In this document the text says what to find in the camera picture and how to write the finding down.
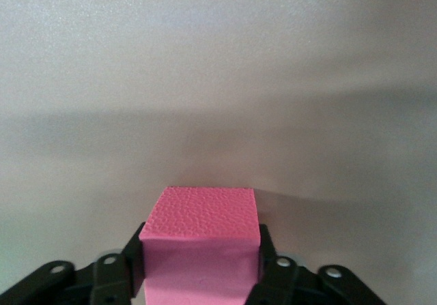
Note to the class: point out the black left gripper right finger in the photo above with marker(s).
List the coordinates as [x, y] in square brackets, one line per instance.
[300, 284]

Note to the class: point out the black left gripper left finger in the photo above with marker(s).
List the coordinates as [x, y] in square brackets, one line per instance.
[68, 284]

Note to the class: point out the deep pink foam block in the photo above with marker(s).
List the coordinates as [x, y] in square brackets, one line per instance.
[201, 223]

